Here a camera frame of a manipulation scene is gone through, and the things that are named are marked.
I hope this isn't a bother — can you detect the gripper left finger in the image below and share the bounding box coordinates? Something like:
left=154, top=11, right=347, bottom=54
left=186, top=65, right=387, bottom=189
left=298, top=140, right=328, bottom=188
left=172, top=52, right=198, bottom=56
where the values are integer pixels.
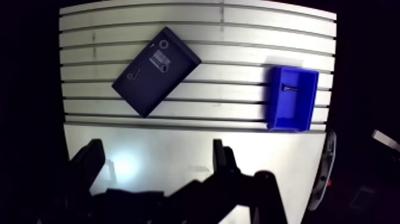
left=37, top=138, right=166, bottom=224

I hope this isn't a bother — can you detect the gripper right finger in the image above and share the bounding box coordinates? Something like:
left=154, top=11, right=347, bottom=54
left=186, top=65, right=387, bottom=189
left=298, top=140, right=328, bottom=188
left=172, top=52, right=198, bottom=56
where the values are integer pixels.
left=165, top=138, right=289, bottom=224

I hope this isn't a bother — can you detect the blue bin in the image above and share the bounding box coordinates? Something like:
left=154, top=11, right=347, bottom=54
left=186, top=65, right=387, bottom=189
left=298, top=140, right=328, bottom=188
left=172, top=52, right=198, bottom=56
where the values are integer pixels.
left=266, top=65, right=320, bottom=132

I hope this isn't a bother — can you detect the dark blue-grey tray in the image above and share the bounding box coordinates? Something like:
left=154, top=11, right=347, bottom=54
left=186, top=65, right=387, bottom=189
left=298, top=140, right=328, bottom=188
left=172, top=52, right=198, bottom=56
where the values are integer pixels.
left=111, top=26, right=202, bottom=119

